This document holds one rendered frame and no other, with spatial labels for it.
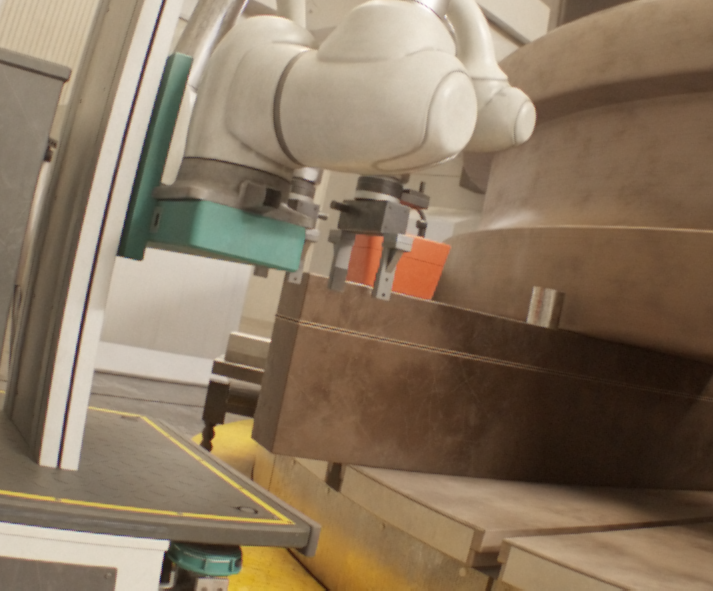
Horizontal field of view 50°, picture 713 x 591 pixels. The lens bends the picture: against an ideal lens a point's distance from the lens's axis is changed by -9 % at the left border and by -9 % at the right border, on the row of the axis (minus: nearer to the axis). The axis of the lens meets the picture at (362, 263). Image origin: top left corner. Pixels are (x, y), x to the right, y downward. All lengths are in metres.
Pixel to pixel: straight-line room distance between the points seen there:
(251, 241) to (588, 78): 1.43
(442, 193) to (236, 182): 5.49
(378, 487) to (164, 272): 3.35
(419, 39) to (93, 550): 0.73
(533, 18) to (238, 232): 4.15
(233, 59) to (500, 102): 0.41
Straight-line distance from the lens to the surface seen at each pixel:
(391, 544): 1.67
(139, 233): 1.16
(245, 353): 2.96
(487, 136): 1.27
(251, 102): 1.06
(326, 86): 0.99
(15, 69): 1.02
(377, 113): 0.95
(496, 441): 1.95
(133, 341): 4.82
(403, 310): 1.77
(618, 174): 2.29
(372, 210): 1.33
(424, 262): 1.79
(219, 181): 1.07
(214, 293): 5.09
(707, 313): 1.81
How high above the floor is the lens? 0.63
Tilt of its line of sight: 3 degrees up
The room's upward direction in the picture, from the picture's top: 12 degrees clockwise
